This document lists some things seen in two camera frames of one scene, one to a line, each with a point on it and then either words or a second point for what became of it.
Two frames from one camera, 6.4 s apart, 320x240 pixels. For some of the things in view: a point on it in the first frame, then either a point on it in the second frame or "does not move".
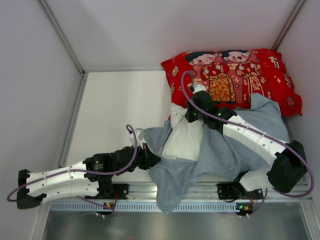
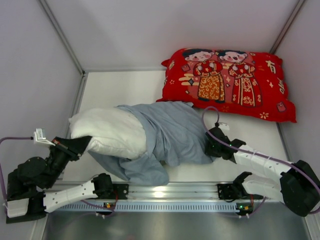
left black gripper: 152,160 -> 69,149
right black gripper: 191,115 -> 211,144
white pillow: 183,142 -> 114,132
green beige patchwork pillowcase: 222,156 -> 176,135
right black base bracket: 236,191 does not move
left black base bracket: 122,189 does not move
